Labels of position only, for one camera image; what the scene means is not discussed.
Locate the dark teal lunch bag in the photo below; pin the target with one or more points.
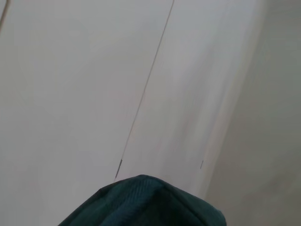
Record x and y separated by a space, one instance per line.
145 202

